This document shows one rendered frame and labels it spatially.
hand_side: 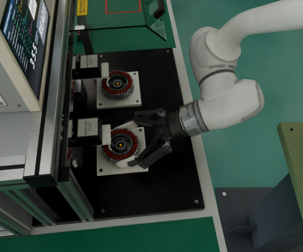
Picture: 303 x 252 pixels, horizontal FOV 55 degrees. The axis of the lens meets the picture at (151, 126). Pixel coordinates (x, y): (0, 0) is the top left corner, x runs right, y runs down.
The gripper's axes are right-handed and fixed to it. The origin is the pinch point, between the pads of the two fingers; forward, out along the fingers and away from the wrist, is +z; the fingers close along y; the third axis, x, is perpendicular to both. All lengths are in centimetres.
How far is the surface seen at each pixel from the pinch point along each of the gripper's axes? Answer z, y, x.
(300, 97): -65, -70, 128
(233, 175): -12, -19, 98
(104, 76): -0.2, -21.2, -8.7
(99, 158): 7.3, 2.4, -1.6
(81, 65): 3.3, -22.7, -15.2
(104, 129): 0.1, -1.4, -8.8
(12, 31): -10.7, 4.1, -47.0
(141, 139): -4.2, -2.9, 4.8
